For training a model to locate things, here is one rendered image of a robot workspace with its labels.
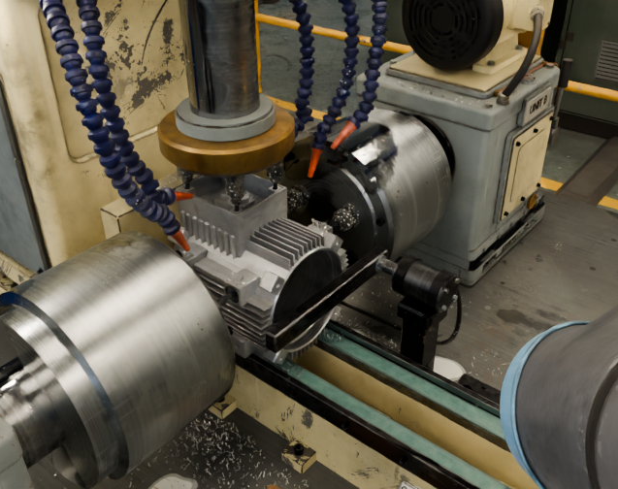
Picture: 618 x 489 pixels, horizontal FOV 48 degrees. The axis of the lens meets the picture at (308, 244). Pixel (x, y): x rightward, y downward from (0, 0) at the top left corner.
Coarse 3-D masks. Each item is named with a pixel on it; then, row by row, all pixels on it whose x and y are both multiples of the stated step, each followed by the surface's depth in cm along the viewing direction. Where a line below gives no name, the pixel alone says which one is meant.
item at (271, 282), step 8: (184, 232) 98; (328, 232) 96; (328, 240) 96; (336, 240) 96; (336, 248) 97; (272, 272) 88; (264, 280) 88; (272, 280) 88; (280, 280) 88; (264, 288) 88; (272, 288) 88; (280, 288) 89; (336, 312) 104; (264, 352) 95; (272, 352) 95; (280, 352) 95; (272, 360) 94; (280, 360) 95
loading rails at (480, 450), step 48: (336, 336) 104; (240, 384) 104; (288, 384) 95; (336, 384) 106; (384, 384) 98; (432, 384) 96; (288, 432) 101; (336, 432) 93; (384, 432) 87; (432, 432) 96; (480, 432) 90; (384, 480) 90; (432, 480) 84; (480, 480) 82; (528, 480) 88
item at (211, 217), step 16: (256, 176) 99; (192, 192) 96; (208, 192) 101; (224, 192) 97; (256, 192) 100; (272, 192) 96; (192, 208) 95; (208, 208) 93; (224, 208) 97; (240, 208) 92; (256, 208) 92; (272, 208) 95; (192, 224) 97; (208, 224) 95; (224, 224) 92; (240, 224) 91; (256, 224) 94; (208, 240) 96; (224, 240) 94; (240, 240) 92; (240, 256) 93
